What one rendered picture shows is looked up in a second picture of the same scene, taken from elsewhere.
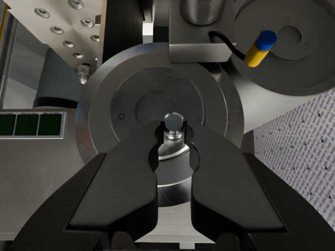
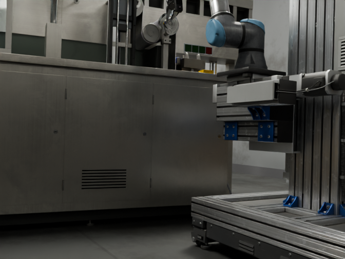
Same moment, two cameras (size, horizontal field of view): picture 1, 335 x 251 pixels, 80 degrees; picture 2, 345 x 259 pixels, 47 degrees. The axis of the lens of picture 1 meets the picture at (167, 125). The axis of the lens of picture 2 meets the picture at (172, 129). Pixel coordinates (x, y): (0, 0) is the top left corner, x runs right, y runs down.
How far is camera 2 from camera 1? 2.55 m
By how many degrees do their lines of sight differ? 25
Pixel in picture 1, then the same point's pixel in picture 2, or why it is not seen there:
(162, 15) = not seen: hidden behind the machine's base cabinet
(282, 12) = (151, 37)
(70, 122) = (181, 48)
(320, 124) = (140, 23)
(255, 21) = (155, 36)
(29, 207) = (191, 22)
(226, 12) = (163, 32)
